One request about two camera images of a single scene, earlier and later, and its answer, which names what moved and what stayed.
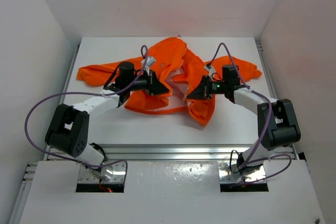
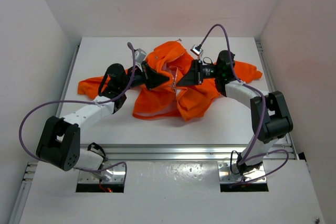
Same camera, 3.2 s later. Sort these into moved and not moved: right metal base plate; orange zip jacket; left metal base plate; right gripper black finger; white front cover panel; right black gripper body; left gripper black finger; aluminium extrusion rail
Moved: orange zip jacket; right gripper black finger; right black gripper body; left gripper black finger
Not moved: left metal base plate; right metal base plate; white front cover panel; aluminium extrusion rail
